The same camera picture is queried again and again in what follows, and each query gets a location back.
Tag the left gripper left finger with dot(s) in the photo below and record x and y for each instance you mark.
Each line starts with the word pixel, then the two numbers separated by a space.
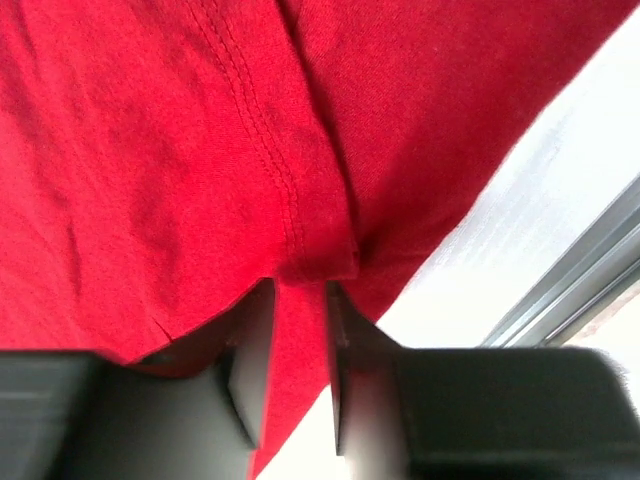
pixel 191 410

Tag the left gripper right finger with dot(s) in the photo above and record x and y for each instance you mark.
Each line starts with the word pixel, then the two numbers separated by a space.
pixel 480 413

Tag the dark red t shirt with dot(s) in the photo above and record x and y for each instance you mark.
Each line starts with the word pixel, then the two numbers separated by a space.
pixel 158 158

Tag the aluminium frame rail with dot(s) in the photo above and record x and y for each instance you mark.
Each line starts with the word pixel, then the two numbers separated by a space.
pixel 603 258

